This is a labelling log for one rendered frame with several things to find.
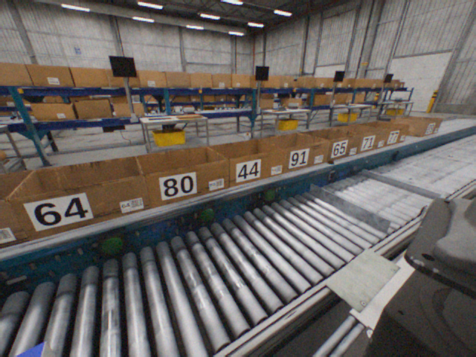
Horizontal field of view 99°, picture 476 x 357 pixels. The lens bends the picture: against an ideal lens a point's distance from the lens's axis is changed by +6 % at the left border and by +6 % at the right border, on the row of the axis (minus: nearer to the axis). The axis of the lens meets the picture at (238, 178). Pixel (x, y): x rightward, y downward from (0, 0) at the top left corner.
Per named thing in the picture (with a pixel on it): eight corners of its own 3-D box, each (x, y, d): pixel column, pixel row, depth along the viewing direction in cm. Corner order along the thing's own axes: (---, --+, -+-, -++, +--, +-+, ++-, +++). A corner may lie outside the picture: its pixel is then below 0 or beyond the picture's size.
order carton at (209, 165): (150, 210, 87) (143, 175, 80) (142, 184, 110) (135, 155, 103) (230, 189, 106) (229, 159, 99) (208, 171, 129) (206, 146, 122)
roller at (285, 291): (290, 314, 65) (292, 304, 63) (220, 226, 105) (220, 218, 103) (301, 306, 67) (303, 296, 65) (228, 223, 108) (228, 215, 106)
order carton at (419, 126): (422, 137, 214) (428, 121, 207) (390, 133, 237) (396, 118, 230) (436, 133, 232) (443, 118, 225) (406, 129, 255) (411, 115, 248)
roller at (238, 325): (239, 351, 56) (239, 341, 54) (184, 239, 96) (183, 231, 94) (253, 341, 58) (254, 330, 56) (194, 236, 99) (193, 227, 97)
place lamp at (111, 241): (104, 257, 77) (99, 243, 74) (104, 255, 78) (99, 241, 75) (125, 251, 80) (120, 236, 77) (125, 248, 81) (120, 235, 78)
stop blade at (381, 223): (384, 236, 96) (390, 221, 92) (309, 195, 132) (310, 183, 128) (385, 236, 96) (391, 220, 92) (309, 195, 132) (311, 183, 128)
